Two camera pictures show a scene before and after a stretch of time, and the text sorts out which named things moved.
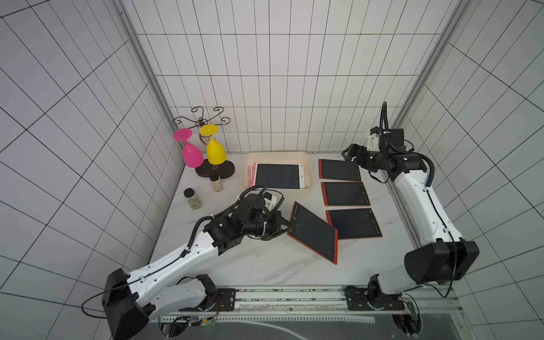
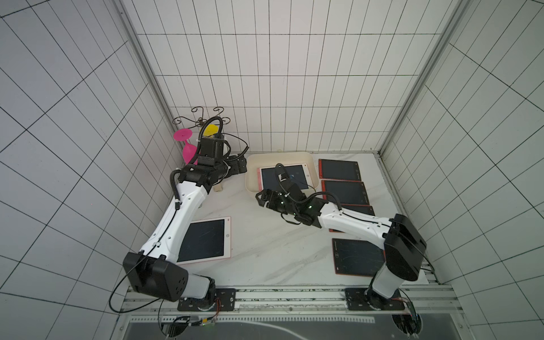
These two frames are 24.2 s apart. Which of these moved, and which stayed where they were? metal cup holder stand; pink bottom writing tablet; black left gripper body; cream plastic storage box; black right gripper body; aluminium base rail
Moved: black left gripper body; black right gripper body; pink bottom writing tablet
Stayed: metal cup holder stand; aluminium base rail; cream plastic storage box
